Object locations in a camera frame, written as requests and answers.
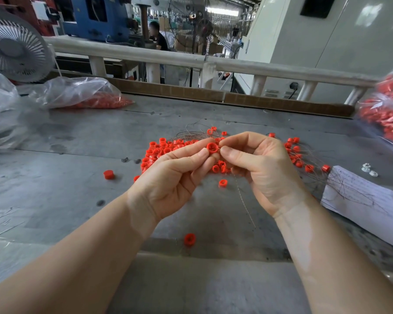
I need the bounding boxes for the person's right hand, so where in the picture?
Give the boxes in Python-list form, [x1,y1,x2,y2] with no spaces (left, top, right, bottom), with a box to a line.
[218,131,310,218]

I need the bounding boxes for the person's left hand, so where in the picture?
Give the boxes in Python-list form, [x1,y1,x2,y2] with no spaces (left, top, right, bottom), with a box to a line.
[126,138,220,242]

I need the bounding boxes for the pile of red plastic rings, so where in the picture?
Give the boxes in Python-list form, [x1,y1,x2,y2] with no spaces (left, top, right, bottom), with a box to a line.
[133,126,331,188]

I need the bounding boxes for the bundle of thin metal wires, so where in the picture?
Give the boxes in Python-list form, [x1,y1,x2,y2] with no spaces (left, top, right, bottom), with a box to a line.
[176,129,266,226]

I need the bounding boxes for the person's left forearm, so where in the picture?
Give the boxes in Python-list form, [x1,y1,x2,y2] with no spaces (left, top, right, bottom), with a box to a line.
[0,198,157,314]

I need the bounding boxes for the person's right forearm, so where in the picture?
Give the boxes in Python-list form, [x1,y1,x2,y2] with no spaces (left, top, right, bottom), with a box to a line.
[274,201,393,314]

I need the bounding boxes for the brown wooden board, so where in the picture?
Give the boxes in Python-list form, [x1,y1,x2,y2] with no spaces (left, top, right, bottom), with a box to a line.
[48,70,355,118]

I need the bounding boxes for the white paper sheet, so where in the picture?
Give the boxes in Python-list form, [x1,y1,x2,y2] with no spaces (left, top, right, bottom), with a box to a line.
[321,165,393,253]

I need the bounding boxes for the clear bag with red pieces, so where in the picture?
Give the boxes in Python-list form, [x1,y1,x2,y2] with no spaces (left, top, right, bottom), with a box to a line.
[29,76,134,110]

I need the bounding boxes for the white metal railing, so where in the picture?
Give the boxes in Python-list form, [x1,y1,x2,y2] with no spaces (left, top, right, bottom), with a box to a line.
[45,36,381,105]

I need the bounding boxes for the large clear bag red pieces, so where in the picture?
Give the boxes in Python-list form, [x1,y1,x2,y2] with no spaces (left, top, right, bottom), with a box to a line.
[355,52,393,151]

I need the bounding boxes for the large grey machine cabinet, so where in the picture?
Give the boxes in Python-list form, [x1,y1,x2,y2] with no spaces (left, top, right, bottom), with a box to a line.
[234,0,393,104]

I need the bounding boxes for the blue industrial machine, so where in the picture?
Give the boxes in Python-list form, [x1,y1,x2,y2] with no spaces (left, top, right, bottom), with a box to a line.
[58,0,133,43]

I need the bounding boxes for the crumpled clear plastic bag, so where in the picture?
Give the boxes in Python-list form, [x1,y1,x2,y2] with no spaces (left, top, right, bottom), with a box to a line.
[0,67,32,151]

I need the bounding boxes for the white desk fan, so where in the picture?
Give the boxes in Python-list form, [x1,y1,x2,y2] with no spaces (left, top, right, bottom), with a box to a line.
[0,6,55,83]

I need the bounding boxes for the red industrial machine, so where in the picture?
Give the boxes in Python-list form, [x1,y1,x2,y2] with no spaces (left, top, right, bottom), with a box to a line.
[0,0,55,35]

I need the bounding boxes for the black pedestal fan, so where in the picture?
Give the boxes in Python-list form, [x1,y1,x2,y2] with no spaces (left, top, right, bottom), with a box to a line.
[193,16,216,89]

